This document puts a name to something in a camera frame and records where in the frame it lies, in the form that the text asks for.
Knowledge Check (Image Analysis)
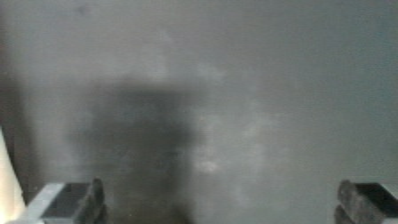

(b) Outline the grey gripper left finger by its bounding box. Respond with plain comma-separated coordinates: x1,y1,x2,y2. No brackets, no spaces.
23,179,109,224

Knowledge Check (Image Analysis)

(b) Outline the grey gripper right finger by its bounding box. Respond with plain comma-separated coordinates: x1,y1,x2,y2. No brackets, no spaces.
334,180,398,224

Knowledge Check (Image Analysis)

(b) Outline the white drawer box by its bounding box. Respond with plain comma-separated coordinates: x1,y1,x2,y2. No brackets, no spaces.
0,129,25,224

